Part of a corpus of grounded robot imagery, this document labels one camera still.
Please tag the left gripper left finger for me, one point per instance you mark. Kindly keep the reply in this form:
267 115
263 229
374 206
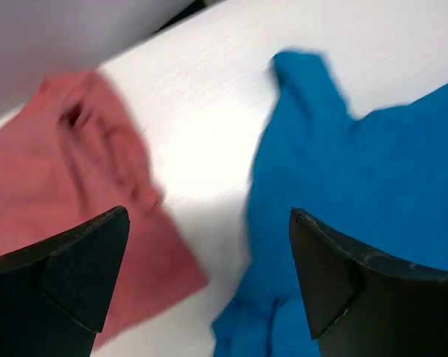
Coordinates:
55 294

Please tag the blue t-shirt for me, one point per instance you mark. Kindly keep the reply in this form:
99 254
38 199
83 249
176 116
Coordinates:
382 180

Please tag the folded salmon pink t-shirt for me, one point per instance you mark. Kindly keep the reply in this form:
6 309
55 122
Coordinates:
73 153

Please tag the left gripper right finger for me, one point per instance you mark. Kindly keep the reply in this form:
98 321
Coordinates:
361 301

